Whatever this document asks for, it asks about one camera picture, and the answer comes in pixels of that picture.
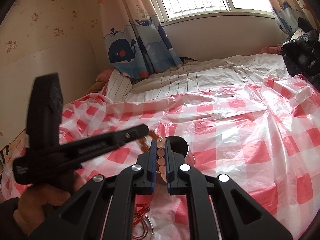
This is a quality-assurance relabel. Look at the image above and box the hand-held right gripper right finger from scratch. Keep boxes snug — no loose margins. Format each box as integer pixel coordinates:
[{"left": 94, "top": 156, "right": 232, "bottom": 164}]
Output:
[{"left": 164, "top": 138, "right": 293, "bottom": 240}]

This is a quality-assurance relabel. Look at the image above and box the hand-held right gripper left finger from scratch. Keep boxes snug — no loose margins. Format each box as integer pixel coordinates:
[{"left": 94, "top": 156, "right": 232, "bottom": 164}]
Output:
[{"left": 30, "top": 139, "right": 158, "bottom": 240}]

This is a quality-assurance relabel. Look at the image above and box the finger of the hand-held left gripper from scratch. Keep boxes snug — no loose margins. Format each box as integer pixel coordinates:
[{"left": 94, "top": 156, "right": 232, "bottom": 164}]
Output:
[{"left": 107, "top": 124, "right": 150, "bottom": 151}]

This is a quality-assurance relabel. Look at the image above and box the peach bead bracelet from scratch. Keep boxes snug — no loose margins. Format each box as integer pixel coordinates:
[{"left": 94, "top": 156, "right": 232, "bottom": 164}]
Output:
[{"left": 139, "top": 131, "right": 167, "bottom": 183}]

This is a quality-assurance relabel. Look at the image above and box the round silver metal tin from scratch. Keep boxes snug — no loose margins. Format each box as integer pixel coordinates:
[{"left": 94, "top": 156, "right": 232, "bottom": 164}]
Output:
[{"left": 155, "top": 135, "right": 195, "bottom": 186}]

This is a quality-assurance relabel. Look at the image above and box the pile of mixed bracelets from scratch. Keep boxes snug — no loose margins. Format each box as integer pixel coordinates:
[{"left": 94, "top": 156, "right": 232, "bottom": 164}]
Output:
[{"left": 132, "top": 202, "right": 153, "bottom": 238}]

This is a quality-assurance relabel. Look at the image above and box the person's left forearm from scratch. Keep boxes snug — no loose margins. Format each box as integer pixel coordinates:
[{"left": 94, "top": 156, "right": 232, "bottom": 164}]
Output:
[{"left": 0, "top": 197, "right": 22, "bottom": 240}]

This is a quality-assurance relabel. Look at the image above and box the person's left hand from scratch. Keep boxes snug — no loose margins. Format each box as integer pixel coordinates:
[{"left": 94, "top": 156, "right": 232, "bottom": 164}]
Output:
[{"left": 14, "top": 177, "right": 84, "bottom": 230}]

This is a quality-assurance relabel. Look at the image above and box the striped printed cloth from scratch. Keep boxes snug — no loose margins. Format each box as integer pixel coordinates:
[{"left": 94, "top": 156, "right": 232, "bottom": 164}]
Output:
[{"left": 0, "top": 129, "right": 27, "bottom": 167}]

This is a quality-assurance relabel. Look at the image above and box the white striped pillow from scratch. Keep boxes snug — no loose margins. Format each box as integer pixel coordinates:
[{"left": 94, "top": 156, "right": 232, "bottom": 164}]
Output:
[{"left": 104, "top": 69, "right": 133, "bottom": 100}]

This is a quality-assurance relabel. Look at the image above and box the pink cloth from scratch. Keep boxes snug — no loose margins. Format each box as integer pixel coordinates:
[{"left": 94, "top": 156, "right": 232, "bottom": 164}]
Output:
[
  {"left": 86, "top": 69, "right": 113, "bottom": 95},
  {"left": 259, "top": 45, "right": 283, "bottom": 55}
]

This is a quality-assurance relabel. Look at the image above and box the red white checked plastic sheet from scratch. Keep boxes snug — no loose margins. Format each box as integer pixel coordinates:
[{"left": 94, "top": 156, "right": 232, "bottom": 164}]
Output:
[{"left": 0, "top": 74, "right": 320, "bottom": 240}]

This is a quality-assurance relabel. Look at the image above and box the white striped bed sheet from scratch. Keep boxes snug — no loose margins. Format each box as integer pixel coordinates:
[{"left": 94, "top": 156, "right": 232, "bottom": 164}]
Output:
[{"left": 125, "top": 54, "right": 292, "bottom": 103}]

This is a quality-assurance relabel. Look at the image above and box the blue whale print curtain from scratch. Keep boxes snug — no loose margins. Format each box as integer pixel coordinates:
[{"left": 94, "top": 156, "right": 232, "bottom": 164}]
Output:
[{"left": 96, "top": 0, "right": 184, "bottom": 79}]

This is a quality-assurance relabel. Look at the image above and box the dark cloth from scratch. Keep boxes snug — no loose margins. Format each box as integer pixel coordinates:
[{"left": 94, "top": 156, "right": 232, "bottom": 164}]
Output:
[{"left": 179, "top": 56, "right": 201, "bottom": 65}]

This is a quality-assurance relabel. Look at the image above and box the black plastic bag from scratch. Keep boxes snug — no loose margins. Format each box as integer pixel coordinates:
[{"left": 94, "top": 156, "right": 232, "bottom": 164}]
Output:
[{"left": 280, "top": 29, "right": 320, "bottom": 93}]

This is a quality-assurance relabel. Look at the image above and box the beige tree print curtain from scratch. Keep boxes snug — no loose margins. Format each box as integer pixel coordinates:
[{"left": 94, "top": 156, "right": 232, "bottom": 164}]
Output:
[{"left": 257, "top": 0, "right": 320, "bottom": 38}]

